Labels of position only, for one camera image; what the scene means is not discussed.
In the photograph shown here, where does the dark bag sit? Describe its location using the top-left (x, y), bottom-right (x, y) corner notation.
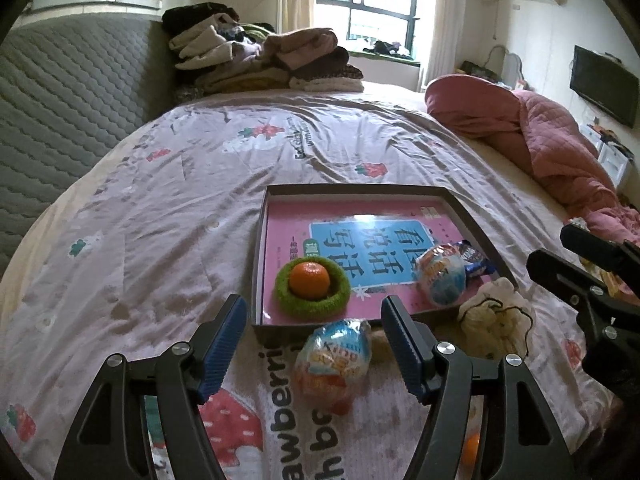
top-left (459, 60), bottom-right (496, 80)

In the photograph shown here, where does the grey cardboard box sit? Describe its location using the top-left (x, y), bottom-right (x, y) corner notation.
top-left (251, 184), bottom-right (518, 346)

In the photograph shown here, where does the pile of folded clothes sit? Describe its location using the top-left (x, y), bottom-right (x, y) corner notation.
top-left (162, 5), bottom-right (366, 96)

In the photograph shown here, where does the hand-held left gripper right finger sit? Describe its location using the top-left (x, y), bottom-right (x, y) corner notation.
top-left (380, 295), bottom-right (576, 480)

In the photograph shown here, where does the blue surprise egg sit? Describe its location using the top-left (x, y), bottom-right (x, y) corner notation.
top-left (416, 243), bottom-right (469, 307)

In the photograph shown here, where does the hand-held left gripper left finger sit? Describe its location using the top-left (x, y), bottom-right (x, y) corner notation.
top-left (52, 294), bottom-right (249, 480)

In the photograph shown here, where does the yellow snack packet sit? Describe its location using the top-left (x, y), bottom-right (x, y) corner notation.
top-left (582, 257), bottom-right (633, 302)

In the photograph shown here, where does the dark clothes heap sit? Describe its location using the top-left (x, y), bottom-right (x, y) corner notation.
top-left (362, 40), bottom-right (408, 56)

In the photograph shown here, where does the pink quilt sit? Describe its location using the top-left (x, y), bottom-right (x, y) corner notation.
top-left (424, 74), bottom-right (640, 251)

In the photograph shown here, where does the black television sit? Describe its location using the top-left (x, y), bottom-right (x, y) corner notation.
top-left (570, 45), bottom-right (640, 128)

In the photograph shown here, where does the white curved metal frame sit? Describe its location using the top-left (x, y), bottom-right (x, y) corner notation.
top-left (486, 45), bottom-right (526, 83)

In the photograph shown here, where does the green knitted ring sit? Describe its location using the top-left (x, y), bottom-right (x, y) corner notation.
top-left (273, 256), bottom-right (351, 318)

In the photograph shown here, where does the cream straight curtain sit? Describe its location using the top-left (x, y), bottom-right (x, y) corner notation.
top-left (419, 0), bottom-right (468, 91)

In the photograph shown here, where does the cream bed sheet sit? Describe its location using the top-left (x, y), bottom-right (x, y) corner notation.
top-left (465, 135), bottom-right (583, 223)

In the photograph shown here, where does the grey quilted headboard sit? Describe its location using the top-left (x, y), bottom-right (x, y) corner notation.
top-left (0, 12), bottom-right (178, 271)

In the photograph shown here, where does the white mesh drawstring bag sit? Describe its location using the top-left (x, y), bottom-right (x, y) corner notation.
top-left (459, 277), bottom-right (536, 358)

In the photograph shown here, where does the blue snack packet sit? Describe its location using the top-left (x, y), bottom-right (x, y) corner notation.
top-left (452, 240), bottom-right (496, 277)

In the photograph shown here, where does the strawberry print bed sheet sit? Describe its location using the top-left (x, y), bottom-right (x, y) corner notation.
top-left (0, 87), bottom-right (616, 480)

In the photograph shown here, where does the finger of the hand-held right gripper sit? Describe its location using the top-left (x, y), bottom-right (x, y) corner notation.
top-left (560, 223), bottom-right (640, 273)
top-left (526, 249), bottom-right (627, 347)

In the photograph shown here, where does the green windowsill mat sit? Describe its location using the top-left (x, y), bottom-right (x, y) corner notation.
top-left (347, 49), bottom-right (421, 66)

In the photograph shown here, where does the orange surprise egg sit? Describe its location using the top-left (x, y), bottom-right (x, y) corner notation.
top-left (295, 319), bottom-right (373, 416)

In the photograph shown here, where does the pink and blue book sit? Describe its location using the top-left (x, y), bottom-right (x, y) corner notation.
top-left (262, 195), bottom-right (496, 323)

